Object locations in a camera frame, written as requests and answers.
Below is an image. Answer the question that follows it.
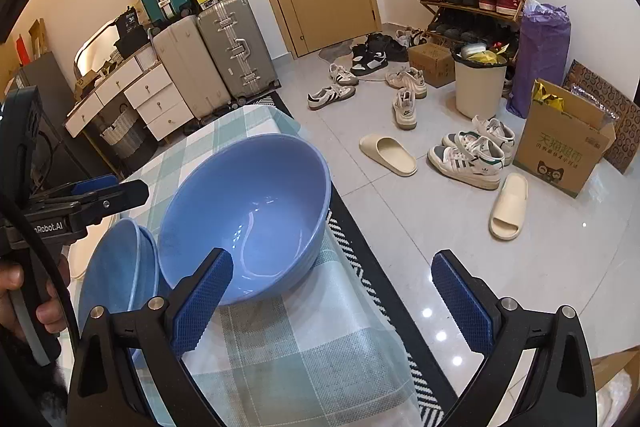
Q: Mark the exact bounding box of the plain cardboard box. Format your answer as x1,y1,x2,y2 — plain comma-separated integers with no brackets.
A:
590,349,640,427

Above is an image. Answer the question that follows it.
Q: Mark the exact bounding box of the small brown cardboard box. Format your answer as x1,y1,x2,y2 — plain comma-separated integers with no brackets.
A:
407,43,457,88

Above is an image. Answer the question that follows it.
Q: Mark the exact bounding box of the large printed cardboard box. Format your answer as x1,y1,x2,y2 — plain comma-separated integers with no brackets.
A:
512,78,617,199

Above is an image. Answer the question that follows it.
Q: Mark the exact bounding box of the patterned cardboard panel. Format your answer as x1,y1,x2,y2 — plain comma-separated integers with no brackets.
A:
562,59,640,175

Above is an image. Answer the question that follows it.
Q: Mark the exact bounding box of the white low sneaker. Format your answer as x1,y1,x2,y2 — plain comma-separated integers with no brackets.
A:
392,88,418,130
385,68,428,98

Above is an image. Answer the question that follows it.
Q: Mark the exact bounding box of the person's left hand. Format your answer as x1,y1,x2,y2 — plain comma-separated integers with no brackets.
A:
0,254,72,343

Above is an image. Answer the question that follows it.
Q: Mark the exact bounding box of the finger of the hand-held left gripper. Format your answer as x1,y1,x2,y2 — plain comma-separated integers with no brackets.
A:
70,179,150,223
32,174,118,208

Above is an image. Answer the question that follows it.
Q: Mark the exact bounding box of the silver suitcase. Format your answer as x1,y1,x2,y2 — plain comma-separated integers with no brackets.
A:
196,0,282,104

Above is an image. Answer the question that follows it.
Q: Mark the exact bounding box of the cream slide sandal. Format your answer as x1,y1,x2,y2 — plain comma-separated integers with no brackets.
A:
488,173,529,241
359,134,418,178

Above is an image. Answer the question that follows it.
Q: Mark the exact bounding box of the grey door mat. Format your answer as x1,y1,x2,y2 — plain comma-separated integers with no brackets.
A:
319,43,357,64

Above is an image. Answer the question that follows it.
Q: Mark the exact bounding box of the white black striped sneaker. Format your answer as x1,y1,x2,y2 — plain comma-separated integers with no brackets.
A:
328,63,360,86
307,87,357,111

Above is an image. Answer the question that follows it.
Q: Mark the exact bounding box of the white drawer dresser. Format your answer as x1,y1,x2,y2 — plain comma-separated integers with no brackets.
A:
64,52,196,148

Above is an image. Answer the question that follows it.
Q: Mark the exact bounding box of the white trash bin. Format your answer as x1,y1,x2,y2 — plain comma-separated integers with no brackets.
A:
452,44,508,120

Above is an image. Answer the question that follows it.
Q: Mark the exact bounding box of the purple plastic bag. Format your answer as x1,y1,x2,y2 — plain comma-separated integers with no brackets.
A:
506,0,572,118

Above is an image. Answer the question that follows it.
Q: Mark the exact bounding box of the white grey woven basket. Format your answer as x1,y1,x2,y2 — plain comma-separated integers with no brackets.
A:
100,109,151,160

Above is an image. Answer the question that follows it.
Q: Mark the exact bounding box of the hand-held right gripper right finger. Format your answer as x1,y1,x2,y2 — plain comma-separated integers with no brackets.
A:
430,249,598,427

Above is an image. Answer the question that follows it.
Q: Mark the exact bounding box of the oval mirror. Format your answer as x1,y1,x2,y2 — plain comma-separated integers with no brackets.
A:
74,18,132,80

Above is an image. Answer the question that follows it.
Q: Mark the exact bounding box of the beige suitcase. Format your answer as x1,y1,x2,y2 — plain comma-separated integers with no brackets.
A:
150,14,233,120

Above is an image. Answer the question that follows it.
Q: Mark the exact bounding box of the teal white checkered tablecloth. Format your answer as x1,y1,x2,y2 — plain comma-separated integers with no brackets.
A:
65,104,426,427

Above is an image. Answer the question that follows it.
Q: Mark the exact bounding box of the white green high-top sneaker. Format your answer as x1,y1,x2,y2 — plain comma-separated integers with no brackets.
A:
442,131,506,168
470,115,516,158
427,144,502,191

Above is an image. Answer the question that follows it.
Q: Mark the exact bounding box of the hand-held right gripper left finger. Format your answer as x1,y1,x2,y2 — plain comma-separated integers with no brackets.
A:
65,247,236,427

